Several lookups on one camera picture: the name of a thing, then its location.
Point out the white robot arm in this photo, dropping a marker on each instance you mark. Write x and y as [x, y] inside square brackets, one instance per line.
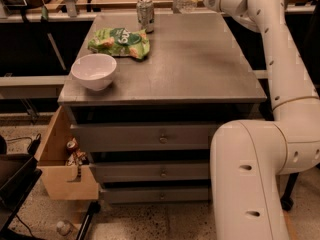
[246, 156]

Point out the white ceramic bowl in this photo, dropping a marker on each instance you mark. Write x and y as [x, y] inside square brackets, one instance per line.
[94, 71]

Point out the black office chair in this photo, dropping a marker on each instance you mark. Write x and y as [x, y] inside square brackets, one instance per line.
[286, 200]

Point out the green chip bag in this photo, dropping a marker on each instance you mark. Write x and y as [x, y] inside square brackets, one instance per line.
[120, 42]

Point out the red can in box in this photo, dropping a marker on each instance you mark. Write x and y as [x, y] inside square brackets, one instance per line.
[71, 147]

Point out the clear plastic water bottle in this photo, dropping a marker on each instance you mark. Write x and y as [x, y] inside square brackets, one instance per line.
[183, 6]

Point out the plastic bottle on floor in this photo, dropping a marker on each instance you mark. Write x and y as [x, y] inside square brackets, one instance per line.
[64, 228]

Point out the black cart on left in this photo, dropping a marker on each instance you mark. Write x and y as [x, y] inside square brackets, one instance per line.
[18, 175]

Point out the light wooden box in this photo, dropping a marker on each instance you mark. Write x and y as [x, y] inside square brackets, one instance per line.
[62, 181]

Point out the grey drawer cabinet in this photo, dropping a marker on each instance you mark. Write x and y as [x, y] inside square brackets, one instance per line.
[148, 134]

